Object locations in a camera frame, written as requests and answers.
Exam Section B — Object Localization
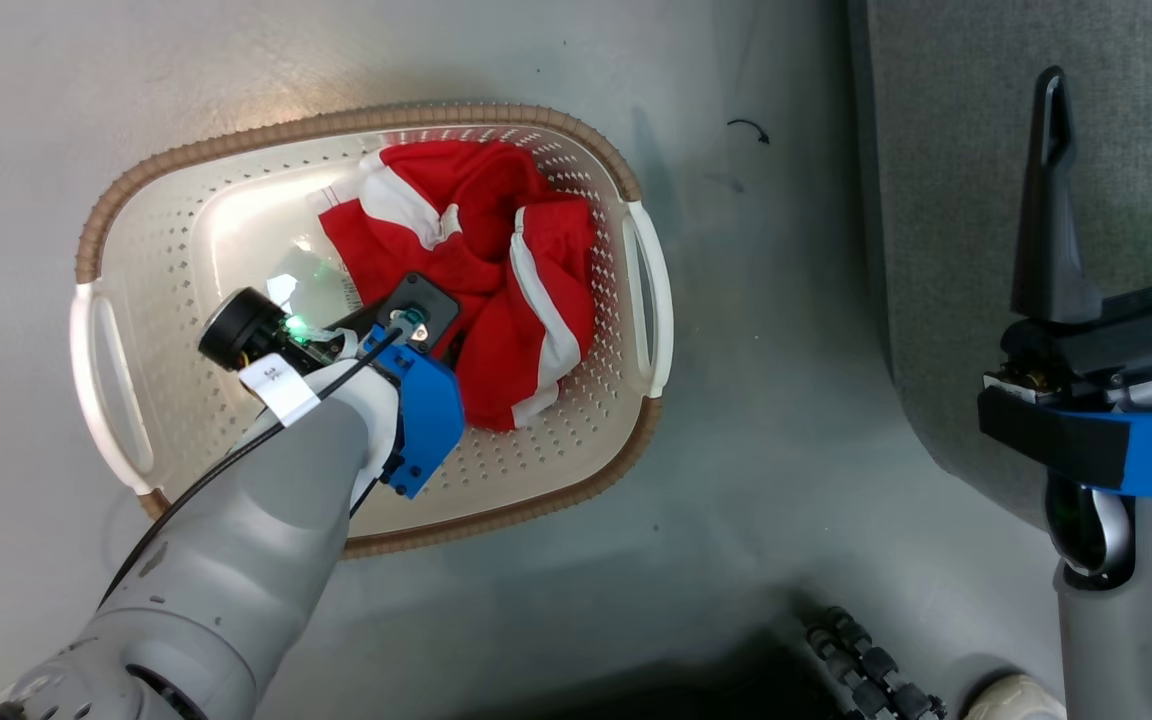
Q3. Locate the white rounded base part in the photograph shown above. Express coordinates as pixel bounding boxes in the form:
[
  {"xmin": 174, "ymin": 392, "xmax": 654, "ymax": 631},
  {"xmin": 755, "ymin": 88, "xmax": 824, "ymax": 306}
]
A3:
[{"xmin": 963, "ymin": 673, "xmax": 1070, "ymax": 720}]

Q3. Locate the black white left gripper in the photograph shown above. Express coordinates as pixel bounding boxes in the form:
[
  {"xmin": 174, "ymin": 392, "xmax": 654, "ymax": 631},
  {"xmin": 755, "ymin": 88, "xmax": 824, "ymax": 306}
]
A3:
[{"xmin": 199, "ymin": 288, "xmax": 379, "ymax": 379}]

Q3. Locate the white label tag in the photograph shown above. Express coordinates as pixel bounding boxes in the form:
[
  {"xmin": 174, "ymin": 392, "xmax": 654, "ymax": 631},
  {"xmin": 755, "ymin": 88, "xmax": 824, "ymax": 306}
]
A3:
[{"xmin": 238, "ymin": 353, "xmax": 322, "ymax": 423}]

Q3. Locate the cream laundry basket brown rim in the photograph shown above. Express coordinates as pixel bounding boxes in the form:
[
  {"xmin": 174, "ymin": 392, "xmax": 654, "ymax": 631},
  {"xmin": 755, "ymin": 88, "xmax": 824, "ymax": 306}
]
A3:
[{"xmin": 69, "ymin": 100, "xmax": 675, "ymax": 559}]

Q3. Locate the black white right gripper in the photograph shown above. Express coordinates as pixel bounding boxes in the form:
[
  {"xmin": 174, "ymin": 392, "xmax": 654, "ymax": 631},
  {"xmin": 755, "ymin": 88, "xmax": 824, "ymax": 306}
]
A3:
[{"xmin": 982, "ymin": 38, "xmax": 1152, "ymax": 414}]

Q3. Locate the grey fabric sofa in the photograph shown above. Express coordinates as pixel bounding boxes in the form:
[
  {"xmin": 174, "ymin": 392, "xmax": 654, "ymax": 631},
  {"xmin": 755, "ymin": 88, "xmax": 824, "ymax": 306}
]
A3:
[{"xmin": 846, "ymin": 0, "xmax": 1152, "ymax": 533}]

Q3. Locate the black omni wheel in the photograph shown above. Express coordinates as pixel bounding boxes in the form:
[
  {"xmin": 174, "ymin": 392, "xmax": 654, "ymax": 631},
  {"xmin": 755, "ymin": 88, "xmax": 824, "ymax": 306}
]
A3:
[{"xmin": 804, "ymin": 604, "xmax": 947, "ymax": 720}]

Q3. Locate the red white basketball jersey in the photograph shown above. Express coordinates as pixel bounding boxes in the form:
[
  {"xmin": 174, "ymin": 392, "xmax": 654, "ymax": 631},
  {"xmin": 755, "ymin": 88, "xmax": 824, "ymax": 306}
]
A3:
[{"xmin": 318, "ymin": 140, "xmax": 599, "ymax": 433}]

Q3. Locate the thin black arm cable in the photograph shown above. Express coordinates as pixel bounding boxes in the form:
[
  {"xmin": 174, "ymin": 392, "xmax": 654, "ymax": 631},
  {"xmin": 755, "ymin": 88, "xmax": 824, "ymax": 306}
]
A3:
[{"xmin": 96, "ymin": 325, "xmax": 409, "ymax": 611}]

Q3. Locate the blue left camera mount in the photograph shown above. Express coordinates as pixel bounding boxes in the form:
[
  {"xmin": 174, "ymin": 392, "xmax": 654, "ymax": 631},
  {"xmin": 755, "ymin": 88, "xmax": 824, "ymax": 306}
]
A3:
[{"xmin": 358, "ymin": 322, "xmax": 465, "ymax": 499}]

